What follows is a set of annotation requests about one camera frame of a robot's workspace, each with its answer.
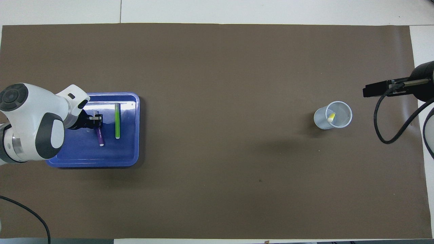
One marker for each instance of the purple highlighter pen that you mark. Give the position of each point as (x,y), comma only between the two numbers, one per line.
(100,137)

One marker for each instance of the green highlighter pen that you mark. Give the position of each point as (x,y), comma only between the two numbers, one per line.
(117,122)

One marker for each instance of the clear plastic cup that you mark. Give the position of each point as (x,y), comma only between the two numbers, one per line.
(322,120)

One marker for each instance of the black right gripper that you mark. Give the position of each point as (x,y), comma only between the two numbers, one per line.
(423,81)

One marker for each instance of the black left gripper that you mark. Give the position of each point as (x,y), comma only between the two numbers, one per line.
(81,122)

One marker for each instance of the yellow highlighter pen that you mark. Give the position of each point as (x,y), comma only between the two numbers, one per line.
(331,117)

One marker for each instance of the blue plastic tray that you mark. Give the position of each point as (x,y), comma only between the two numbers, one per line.
(101,156)

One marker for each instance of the brown table mat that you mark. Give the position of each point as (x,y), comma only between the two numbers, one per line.
(217,101)

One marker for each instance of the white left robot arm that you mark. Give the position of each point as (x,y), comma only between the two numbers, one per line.
(30,112)

